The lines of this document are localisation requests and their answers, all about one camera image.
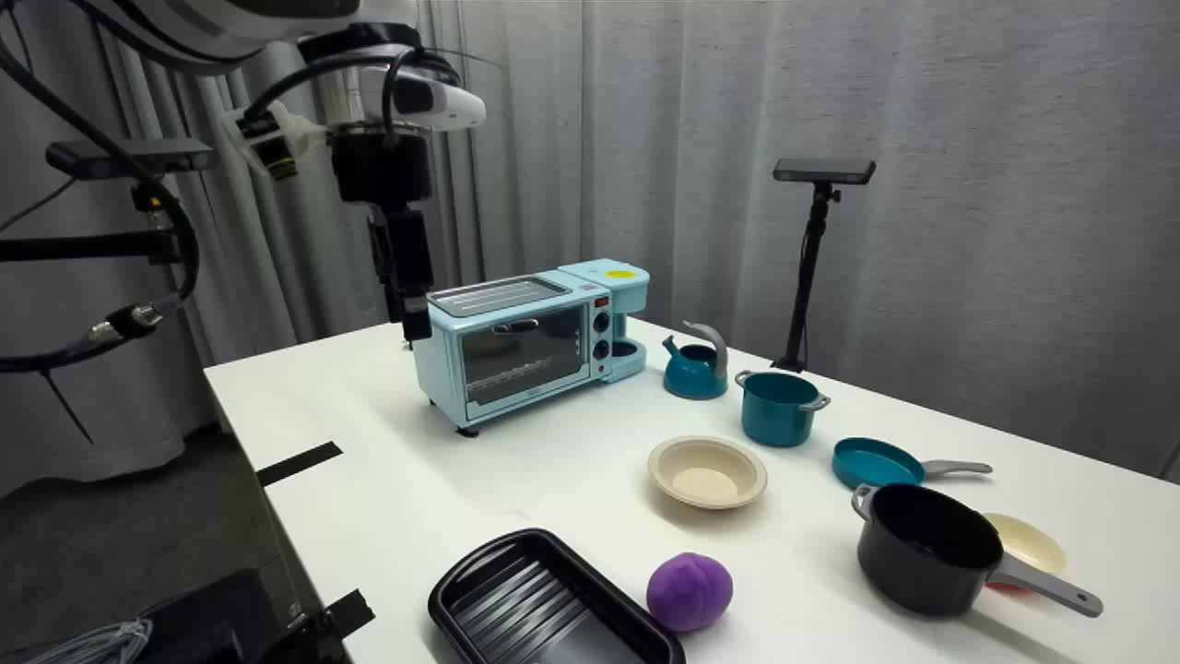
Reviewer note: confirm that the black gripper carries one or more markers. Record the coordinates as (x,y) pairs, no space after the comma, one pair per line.
(381,168)

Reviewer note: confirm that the purple plush toy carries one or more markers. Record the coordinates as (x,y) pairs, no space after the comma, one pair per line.
(687,591)

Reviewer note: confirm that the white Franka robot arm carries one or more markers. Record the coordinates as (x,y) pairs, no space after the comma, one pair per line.
(208,24)

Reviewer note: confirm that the white bowl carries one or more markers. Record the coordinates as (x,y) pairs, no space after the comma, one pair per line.
(707,474)

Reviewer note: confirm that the light blue toaster oven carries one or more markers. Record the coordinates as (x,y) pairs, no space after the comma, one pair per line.
(521,345)

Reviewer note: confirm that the black table clamp strip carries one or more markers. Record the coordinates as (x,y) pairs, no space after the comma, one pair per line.
(300,464)

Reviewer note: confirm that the small teal cup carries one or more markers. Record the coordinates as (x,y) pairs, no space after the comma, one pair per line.
(693,366)

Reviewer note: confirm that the black baking tray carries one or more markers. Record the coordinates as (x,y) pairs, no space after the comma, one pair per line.
(538,608)

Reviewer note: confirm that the black table corner clamp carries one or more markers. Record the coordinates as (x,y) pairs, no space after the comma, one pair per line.
(333,625)

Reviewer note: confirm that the black box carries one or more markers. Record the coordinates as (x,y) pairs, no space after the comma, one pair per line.
(208,622)

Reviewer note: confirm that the teal pot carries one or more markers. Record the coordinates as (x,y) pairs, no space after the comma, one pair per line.
(780,406)

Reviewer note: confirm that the black tripod stand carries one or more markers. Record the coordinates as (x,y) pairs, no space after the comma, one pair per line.
(809,279)

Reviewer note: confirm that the clear plastic bag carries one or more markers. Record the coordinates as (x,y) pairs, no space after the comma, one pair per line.
(93,644)

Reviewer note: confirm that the teal frying pan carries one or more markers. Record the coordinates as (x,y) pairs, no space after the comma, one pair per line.
(876,468)

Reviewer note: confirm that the black saucepan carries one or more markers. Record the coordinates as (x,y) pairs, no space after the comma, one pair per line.
(928,552)

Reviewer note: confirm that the grey curtain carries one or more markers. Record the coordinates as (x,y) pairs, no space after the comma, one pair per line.
(983,185)

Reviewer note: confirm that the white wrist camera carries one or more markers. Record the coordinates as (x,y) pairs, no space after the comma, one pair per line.
(431,102)

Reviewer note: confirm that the black camera on boom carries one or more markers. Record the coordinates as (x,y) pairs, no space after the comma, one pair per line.
(131,156)

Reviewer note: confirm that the black boom mount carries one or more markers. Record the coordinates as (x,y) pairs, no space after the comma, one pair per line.
(86,245)

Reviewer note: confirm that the black camera on tripod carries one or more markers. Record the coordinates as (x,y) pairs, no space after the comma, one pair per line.
(825,170)

